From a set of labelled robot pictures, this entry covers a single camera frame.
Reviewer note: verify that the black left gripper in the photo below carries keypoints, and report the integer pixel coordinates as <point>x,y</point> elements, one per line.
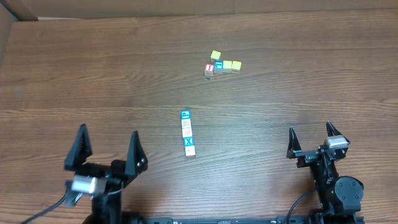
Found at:
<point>104,170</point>

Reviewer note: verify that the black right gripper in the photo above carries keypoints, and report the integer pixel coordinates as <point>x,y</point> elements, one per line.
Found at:
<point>311,153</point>

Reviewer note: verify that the yellow mushroom wooden block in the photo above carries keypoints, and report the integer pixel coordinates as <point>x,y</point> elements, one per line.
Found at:
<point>188,141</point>

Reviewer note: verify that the M letter wooden block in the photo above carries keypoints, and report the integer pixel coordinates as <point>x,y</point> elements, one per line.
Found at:
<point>190,151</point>

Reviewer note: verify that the green Z wooden block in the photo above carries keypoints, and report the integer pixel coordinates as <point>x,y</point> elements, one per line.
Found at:
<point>187,132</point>

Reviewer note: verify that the green letter wooden block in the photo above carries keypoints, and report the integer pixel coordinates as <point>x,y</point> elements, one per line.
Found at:
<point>186,123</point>

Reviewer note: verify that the blue P wooden block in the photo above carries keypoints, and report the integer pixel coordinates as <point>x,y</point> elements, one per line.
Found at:
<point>186,114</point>

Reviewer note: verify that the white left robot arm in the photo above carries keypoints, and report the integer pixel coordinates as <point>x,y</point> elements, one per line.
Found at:
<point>109,207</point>

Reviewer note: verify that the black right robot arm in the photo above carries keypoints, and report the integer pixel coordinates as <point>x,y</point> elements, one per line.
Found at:
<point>340,196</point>

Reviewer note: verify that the yellow pineapple wooden block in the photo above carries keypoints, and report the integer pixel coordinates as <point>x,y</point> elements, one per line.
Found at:
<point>236,67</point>

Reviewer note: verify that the yellow top middle block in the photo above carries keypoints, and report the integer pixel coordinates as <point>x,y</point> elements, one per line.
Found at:
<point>227,66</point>

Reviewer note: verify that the blue letter wooden block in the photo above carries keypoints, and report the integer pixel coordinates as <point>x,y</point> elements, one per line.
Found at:
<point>218,66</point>

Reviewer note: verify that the red I wooden block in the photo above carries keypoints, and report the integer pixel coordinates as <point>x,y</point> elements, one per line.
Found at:
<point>209,69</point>

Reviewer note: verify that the yellow back wooden block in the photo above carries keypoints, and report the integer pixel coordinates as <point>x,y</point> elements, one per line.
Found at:
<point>215,55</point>

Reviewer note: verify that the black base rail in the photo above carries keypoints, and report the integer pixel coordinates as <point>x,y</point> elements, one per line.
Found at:
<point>167,220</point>

